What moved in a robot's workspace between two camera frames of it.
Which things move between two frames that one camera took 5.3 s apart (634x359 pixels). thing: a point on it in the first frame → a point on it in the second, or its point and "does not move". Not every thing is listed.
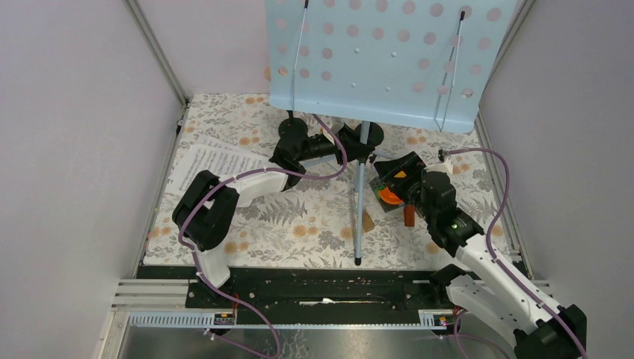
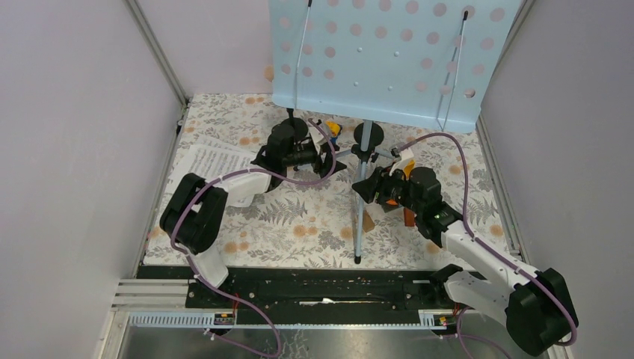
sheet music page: [212, 155] does not move
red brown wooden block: [409, 215] does not move
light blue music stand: [419, 63] does not move
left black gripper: [337, 151] → [324, 168]
